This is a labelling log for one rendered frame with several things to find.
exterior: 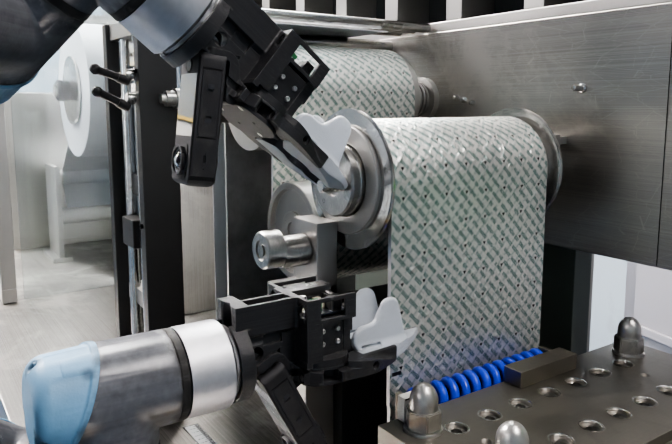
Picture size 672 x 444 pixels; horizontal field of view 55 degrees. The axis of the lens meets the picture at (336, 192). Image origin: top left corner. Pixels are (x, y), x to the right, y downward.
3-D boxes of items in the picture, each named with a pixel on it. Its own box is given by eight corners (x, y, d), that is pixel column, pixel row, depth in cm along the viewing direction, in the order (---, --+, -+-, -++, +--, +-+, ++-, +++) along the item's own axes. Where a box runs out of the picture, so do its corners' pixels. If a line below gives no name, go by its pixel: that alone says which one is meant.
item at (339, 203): (313, 140, 69) (354, 148, 63) (328, 140, 70) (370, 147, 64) (311, 209, 71) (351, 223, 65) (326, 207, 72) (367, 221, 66)
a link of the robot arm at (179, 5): (134, 16, 48) (105, 27, 55) (181, 58, 50) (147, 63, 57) (194, -56, 50) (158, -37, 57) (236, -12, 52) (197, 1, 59)
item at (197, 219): (150, 304, 140) (139, 33, 132) (211, 293, 147) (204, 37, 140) (173, 322, 128) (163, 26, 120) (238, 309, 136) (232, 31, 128)
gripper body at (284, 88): (337, 74, 59) (243, -26, 53) (285, 149, 57) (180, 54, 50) (294, 77, 65) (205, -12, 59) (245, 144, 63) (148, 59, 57)
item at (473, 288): (386, 405, 67) (388, 229, 64) (535, 355, 80) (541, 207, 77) (389, 407, 66) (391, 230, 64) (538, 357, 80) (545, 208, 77)
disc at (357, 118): (310, 237, 75) (309, 108, 73) (314, 236, 75) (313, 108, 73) (391, 262, 63) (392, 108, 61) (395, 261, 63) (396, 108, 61)
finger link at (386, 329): (435, 292, 64) (359, 308, 59) (434, 350, 65) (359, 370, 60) (415, 285, 67) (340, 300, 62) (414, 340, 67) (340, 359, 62)
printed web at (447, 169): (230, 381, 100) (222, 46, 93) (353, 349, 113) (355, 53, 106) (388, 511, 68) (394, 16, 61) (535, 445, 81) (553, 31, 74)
